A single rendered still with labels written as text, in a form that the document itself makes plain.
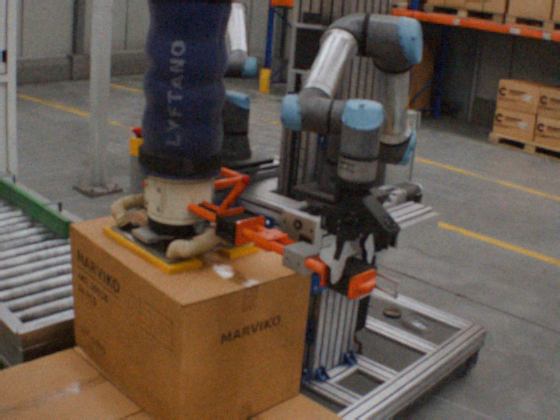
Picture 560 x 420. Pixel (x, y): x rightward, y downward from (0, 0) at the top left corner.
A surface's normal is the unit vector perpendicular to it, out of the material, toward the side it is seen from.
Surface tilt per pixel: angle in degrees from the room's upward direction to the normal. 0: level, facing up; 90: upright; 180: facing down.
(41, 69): 90
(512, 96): 90
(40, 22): 90
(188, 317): 90
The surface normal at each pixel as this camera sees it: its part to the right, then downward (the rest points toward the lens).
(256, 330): 0.66, 0.29
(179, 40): 0.08, 0.20
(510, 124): -0.67, 0.20
